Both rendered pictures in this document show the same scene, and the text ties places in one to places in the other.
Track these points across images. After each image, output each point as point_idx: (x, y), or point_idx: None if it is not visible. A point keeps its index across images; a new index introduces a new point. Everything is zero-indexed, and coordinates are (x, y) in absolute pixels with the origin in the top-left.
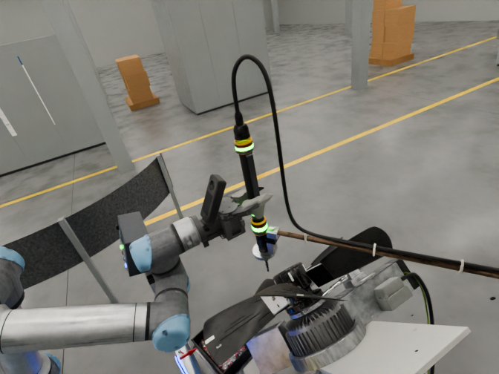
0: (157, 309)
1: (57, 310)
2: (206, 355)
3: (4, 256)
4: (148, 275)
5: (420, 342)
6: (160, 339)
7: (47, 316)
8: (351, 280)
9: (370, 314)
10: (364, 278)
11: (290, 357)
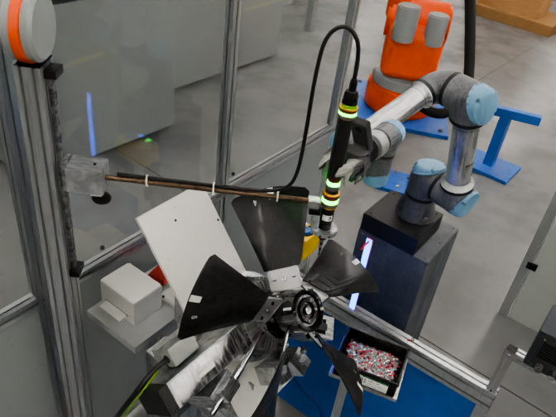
0: None
1: (401, 103)
2: None
3: (470, 97)
4: (517, 349)
5: (170, 230)
6: None
7: (400, 98)
8: (227, 369)
9: (202, 337)
10: (210, 367)
11: None
